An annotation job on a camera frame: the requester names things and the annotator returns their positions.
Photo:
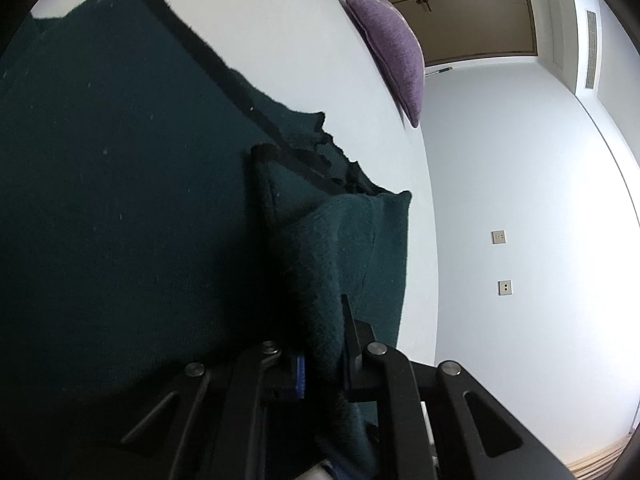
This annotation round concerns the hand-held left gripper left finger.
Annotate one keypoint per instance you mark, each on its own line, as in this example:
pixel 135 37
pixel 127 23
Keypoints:
pixel 298 375

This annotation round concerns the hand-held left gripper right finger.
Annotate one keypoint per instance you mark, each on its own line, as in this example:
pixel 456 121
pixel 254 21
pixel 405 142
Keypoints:
pixel 357 360

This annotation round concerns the dark green sweater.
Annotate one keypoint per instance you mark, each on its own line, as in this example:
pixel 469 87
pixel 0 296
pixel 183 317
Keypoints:
pixel 125 210

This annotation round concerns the thin dark rod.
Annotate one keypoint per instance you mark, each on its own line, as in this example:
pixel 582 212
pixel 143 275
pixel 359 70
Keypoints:
pixel 439 70

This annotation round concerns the purple cushion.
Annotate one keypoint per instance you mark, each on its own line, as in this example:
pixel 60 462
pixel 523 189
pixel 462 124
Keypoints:
pixel 395 50

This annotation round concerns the brown door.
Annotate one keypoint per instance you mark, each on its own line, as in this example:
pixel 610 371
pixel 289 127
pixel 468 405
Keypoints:
pixel 475 25

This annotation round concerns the white air vent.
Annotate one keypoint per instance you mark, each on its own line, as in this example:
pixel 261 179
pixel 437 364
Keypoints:
pixel 591 50

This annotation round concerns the beige wall socket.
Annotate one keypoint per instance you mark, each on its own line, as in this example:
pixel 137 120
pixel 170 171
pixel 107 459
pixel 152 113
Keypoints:
pixel 505 287

